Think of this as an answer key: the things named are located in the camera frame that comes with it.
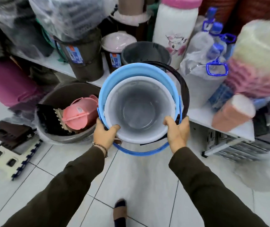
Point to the person's left hand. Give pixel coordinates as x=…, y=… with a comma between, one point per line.
x=103, y=135

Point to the person's right hand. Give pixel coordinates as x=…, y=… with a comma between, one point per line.
x=178, y=137

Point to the person's left thumb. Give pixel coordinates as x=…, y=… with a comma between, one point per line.
x=113, y=130

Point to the person's right thumb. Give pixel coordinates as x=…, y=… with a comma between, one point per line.
x=170, y=122

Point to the dark brown plastic bucket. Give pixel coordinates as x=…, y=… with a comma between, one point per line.
x=184, y=96

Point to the white plastic bucket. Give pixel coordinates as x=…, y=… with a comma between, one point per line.
x=137, y=108

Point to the blue plastic bucket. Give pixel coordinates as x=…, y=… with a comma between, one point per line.
x=125, y=70

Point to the person's right forearm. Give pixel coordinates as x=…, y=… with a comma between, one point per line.
x=210, y=193

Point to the person's left forearm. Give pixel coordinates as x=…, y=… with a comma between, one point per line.
x=61, y=191

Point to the white shelf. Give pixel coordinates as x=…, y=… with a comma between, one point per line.
x=203, y=115

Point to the pink plastic container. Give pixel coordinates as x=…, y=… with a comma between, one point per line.
x=79, y=114

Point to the beige puzzle mat piece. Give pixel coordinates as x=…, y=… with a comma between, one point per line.
x=60, y=119

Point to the blue patterned packet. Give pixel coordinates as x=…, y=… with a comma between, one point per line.
x=221, y=96

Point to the peach wrapped block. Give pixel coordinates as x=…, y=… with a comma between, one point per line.
x=234, y=112

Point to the large grey plastic basin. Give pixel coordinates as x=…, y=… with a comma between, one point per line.
x=54, y=94

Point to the grey plastic bin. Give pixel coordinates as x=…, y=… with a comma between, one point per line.
x=145, y=51

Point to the brown bin with blue label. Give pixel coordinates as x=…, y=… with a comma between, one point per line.
x=87, y=59

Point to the person's shoe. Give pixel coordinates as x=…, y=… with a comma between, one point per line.
x=120, y=212

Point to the brown bin with pink lid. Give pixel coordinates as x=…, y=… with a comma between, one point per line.
x=117, y=44

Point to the white floral container pink lid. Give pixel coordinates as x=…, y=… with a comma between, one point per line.
x=172, y=33

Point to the brown folding stool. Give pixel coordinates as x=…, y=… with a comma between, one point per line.
x=9, y=133

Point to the wrapped stack of pastel towels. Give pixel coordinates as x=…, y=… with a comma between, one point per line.
x=260, y=59

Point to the beige folding stool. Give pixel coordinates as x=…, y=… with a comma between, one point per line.
x=7, y=159

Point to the beige bin in plastic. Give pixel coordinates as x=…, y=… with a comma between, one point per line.
x=132, y=9

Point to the magenta rolled mat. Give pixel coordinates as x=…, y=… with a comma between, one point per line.
x=4, y=80

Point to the plastic wrapped grey bundle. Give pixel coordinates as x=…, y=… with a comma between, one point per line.
x=71, y=14

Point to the red brown rolled mats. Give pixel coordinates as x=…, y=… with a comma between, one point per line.
x=241, y=9

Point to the plastic wrapped dark bundle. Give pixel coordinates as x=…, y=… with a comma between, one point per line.
x=14, y=25

